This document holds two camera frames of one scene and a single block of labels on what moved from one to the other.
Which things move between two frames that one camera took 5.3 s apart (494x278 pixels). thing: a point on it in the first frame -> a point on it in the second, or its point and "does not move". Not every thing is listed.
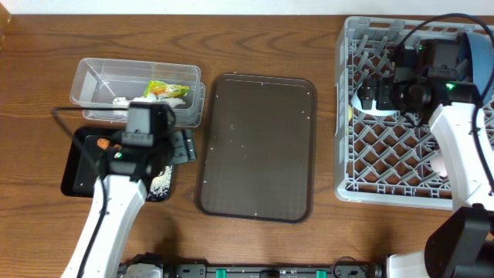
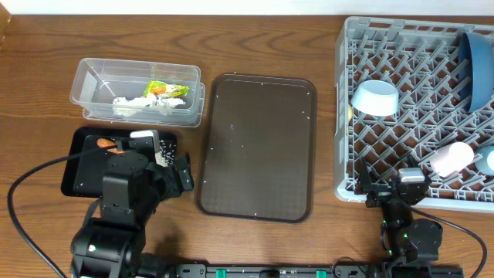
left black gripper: x=184 y=142 -> x=170 y=175
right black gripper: x=384 y=85 -> x=380 y=193
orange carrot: x=103 y=143 does not move
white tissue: x=173 y=101 does not move
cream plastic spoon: x=350 y=116 does not move
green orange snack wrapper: x=164 y=89 does not move
